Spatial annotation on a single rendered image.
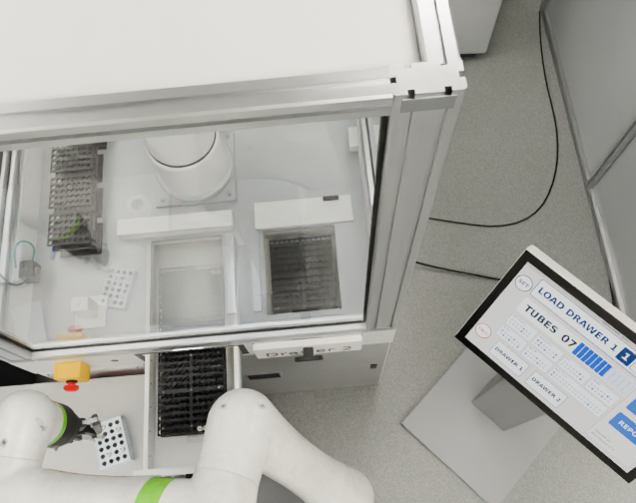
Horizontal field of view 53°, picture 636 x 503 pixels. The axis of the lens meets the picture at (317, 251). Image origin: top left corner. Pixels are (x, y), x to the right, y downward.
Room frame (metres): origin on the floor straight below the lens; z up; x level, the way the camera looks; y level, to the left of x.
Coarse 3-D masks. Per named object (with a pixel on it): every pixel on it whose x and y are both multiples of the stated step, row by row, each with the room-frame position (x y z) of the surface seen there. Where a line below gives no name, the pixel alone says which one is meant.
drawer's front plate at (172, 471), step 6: (162, 468) 0.11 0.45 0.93; (168, 468) 0.11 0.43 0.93; (174, 468) 0.11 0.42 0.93; (180, 468) 0.11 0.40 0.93; (186, 468) 0.11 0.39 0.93; (192, 468) 0.11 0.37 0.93; (132, 474) 0.11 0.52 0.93; (138, 474) 0.11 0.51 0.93; (144, 474) 0.10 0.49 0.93; (150, 474) 0.10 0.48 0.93; (156, 474) 0.10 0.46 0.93; (162, 474) 0.10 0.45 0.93; (168, 474) 0.10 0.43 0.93; (174, 474) 0.10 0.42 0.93; (180, 474) 0.10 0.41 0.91
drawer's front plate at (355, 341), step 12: (336, 336) 0.39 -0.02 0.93; (348, 336) 0.39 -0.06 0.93; (360, 336) 0.38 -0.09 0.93; (264, 348) 0.38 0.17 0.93; (276, 348) 0.38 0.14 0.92; (288, 348) 0.38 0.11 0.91; (300, 348) 0.38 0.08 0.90; (324, 348) 0.38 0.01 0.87; (336, 348) 0.38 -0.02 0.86; (348, 348) 0.37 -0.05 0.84; (360, 348) 0.37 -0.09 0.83
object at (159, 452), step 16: (240, 352) 0.39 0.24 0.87; (160, 368) 0.38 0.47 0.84; (240, 368) 0.35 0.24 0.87; (240, 384) 0.31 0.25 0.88; (144, 416) 0.25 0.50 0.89; (160, 416) 0.25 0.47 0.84; (144, 432) 0.21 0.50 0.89; (160, 432) 0.21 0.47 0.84; (144, 448) 0.17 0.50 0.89; (160, 448) 0.17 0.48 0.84; (176, 448) 0.17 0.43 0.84; (192, 448) 0.16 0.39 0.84; (144, 464) 0.13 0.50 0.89; (160, 464) 0.13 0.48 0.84; (176, 464) 0.13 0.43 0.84; (192, 464) 0.12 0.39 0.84
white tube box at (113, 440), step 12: (108, 420) 0.27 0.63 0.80; (120, 420) 0.26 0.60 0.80; (108, 432) 0.23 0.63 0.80; (120, 432) 0.23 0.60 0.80; (96, 444) 0.21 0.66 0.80; (108, 444) 0.20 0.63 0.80; (120, 444) 0.20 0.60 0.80; (108, 456) 0.17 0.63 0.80; (120, 456) 0.17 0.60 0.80; (132, 456) 0.16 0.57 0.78; (108, 468) 0.14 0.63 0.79
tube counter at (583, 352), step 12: (564, 336) 0.28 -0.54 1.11; (576, 336) 0.28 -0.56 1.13; (576, 348) 0.25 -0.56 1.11; (588, 348) 0.25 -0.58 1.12; (588, 360) 0.22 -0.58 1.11; (600, 360) 0.22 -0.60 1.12; (600, 372) 0.19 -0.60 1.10; (612, 372) 0.19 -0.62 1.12; (612, 384) 0.17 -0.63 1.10; (624, 384) 0.16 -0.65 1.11
